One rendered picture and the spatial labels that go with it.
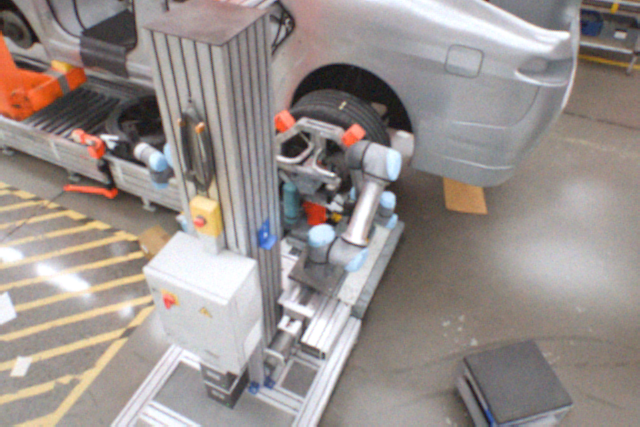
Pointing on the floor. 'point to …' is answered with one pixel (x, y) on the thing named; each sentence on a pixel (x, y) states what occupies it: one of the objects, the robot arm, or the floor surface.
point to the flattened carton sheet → (463, 196)
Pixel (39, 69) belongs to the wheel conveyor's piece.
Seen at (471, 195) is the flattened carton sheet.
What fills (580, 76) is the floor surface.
